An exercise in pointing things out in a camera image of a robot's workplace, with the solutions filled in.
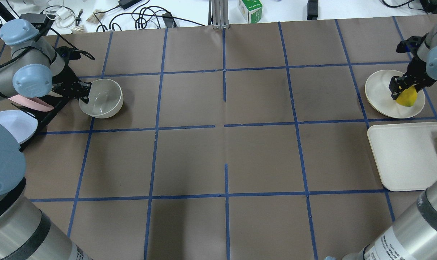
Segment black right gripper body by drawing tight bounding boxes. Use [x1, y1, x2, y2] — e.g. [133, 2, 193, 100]
[397, 35, 437, 89]

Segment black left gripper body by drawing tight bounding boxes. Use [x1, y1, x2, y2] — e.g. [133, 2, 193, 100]
[50, 47, 82, 99]

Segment yellow lemon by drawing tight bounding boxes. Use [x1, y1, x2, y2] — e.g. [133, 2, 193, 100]
[395, 87, 417, 107]

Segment white ceramic bowl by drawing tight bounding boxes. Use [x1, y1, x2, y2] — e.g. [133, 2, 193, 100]
[78, 79, 124, 118]

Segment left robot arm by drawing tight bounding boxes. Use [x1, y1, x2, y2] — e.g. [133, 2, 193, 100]
[0, 18, 94, 103]

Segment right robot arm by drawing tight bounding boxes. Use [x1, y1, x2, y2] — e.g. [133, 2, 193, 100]
[389, 23, 437, 102]

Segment white round plate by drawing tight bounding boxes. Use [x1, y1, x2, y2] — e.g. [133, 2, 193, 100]
[364, 69, 425, 119]

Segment pink plate in rack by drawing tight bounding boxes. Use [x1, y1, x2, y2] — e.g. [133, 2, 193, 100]
[9, 95, 54, 112]

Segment black dish rack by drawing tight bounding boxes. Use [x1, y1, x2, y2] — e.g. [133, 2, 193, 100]
[15, 95, 71, 152]

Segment light blue plate in rack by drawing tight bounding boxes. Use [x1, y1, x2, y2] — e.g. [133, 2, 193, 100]
[0, 110, 38, 144]

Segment white rectangular tray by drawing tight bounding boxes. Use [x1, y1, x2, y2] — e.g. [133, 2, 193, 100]
[367, 122, 437, 191]

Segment black device on desk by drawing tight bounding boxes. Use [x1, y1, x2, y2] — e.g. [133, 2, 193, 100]
[0, 0, 54, 33]

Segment green white box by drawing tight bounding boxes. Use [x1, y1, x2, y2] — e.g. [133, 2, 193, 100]
[238, 0, 263, 23]

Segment white charger with cable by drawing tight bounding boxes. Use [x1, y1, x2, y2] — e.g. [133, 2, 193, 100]
[41, 5, 77, 29]

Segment black cables on desk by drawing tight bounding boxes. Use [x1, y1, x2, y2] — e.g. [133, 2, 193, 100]
[92, 0, 206, 33]

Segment aluminium frame post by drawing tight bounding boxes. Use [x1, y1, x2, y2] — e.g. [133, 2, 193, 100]
[208, 0, 229, 30]

